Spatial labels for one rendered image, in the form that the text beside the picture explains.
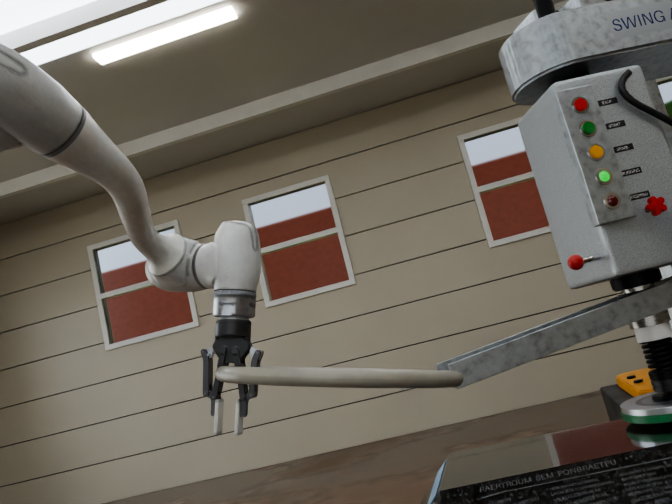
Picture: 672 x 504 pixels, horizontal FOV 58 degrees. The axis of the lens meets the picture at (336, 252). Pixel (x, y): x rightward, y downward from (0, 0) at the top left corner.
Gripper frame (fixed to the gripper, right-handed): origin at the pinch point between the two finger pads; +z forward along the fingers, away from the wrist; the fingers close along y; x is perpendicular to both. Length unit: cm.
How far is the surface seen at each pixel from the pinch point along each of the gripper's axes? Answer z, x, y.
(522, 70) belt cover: -75, 6, 61
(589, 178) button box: -48, 0, 73
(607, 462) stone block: 5, -3, 72
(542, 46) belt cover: -78, 2, 65
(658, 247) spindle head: -35, 5, 86
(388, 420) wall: 55, 620, -41
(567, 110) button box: -62, -1, 69
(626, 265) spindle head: -31, 3, 79
